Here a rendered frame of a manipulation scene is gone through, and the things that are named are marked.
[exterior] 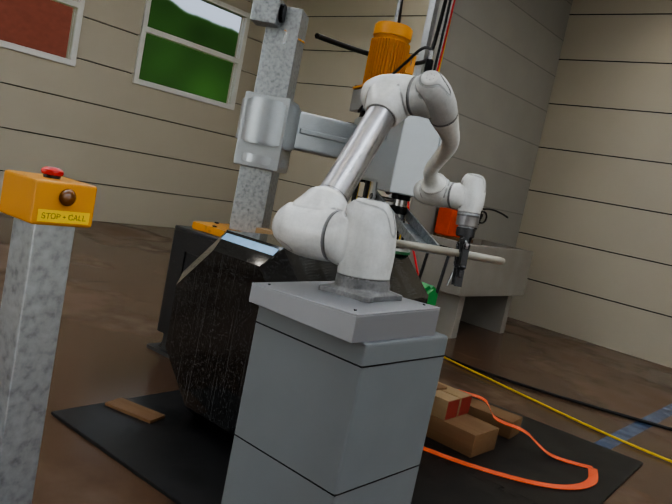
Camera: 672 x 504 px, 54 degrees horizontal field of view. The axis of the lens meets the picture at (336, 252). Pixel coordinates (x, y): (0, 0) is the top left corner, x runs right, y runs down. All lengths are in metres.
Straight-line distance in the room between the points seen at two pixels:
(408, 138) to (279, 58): 0.91
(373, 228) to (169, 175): 8.13
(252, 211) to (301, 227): 1.89
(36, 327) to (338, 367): 0.74
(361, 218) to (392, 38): 2.39
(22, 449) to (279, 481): 0.74
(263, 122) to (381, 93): 1.55
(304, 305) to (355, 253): 0.22
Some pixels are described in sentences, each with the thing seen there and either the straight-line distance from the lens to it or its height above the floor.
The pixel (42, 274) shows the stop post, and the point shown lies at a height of 0.91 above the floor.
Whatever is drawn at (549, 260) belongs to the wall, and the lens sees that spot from 7.84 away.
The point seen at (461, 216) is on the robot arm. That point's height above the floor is 1.13.
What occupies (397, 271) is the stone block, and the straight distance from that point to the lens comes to 3.30.
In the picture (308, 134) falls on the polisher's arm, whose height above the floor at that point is 1.40.
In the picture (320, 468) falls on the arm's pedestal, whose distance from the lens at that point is 1.79.
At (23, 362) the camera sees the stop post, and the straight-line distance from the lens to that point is 1.36.
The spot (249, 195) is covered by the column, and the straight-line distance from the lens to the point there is 3.79.
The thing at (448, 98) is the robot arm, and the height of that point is 1.51.
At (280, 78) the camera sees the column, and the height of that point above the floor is 1.66.
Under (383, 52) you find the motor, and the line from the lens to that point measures 4.06.
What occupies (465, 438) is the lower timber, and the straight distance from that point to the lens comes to 3.34.
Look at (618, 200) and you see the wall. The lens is 7.64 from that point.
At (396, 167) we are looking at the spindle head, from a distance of 3.35.
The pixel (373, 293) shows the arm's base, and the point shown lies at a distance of 1.83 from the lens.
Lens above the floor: 1.18
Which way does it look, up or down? 6 degrees down
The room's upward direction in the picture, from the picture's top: 11 degrees clockwise
